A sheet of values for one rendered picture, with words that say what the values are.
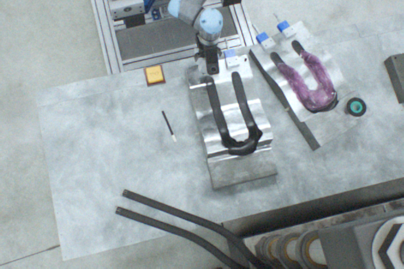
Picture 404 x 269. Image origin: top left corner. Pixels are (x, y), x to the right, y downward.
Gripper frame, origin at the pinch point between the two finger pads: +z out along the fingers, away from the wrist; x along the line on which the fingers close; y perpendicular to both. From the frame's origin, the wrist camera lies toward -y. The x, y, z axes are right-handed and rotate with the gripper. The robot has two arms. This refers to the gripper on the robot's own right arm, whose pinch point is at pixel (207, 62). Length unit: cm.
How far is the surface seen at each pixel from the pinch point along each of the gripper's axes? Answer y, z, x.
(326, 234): -70, -92, 1
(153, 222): -55, 9, 34
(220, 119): -22.8, 4.8, -0.3
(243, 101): -17.2, 6.6, -11.2
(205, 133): -27.4, 2.0, 7.4
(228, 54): 3.0, 4.1, -9.9
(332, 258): -74, -91, 1
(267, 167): -45.1, 8.3, -13.9
